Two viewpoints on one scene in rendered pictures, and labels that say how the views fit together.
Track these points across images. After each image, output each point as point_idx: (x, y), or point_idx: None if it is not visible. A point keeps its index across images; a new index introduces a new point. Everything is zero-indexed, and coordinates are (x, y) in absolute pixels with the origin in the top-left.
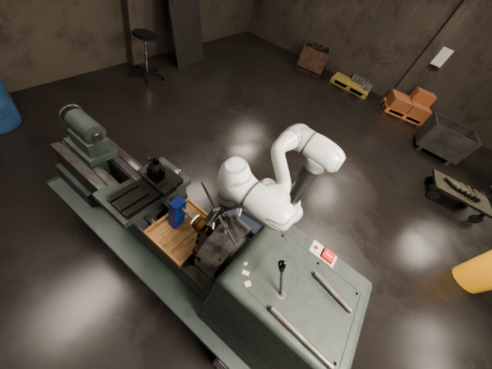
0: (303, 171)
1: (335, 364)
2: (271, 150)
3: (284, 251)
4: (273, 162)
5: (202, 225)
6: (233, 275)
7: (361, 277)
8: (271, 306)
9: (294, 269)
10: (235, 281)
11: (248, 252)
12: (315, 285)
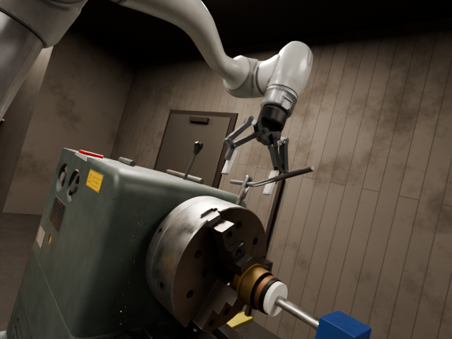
0: (31, 57)
1: (162, 172)
2: (211, 22)
3: (154, 173)
4: (219, 42)
5: (262, 268)
6: (233, 194)
7: (70, 149)
8: (200, 179)
9: (153, 172)
10: (231, 193)
11: (207, 190)
12: (138, 167)
